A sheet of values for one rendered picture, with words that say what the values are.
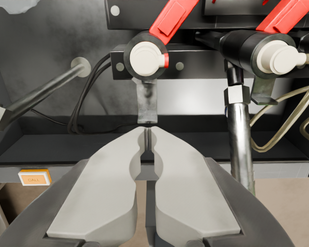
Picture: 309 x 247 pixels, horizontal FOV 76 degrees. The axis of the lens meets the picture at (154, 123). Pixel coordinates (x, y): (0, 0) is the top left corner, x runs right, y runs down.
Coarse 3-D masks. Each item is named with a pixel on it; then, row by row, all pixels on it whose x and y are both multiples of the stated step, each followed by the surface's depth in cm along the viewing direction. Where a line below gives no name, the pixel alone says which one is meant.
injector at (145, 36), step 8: (144, 32) 14; (136, 40) 12; (144, 40) 12; (152, 40) 12; (160, 40) 12; (128, 48) 12; (160, 48) 12; (128, 56) 12; (128, 64) 12; (160, 72) 13; (144, 80) 13
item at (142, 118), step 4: (140, 116) 14; (144, 116) 14; (148, 116) 14; (152, 116) 14; (156, 116) 14; (140, 120) 14; (144, 120) 14; (148, 120) 14; (152, 120) 14; (156, 120) 14
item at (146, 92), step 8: (136, 80) 13; (152, 80) 13; (144, 88) 14; (152, 88) 14; (144, 96) 14; (152, 96) 14; (144, 104) 14; (152, 104) 14; (144, 112) 14; (152, 112) 14
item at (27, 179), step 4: (48, 172) 37; (24, 176) 37; (28, 176) 37; (32, 176) 37; (36, 176) 37; (40, 176) 37; (48, 176) 37; (24, 180) 37; (28, 180) 37; (32, 180) 37; (36, 180) 37; (40, 180) 37; (44, 180) 37
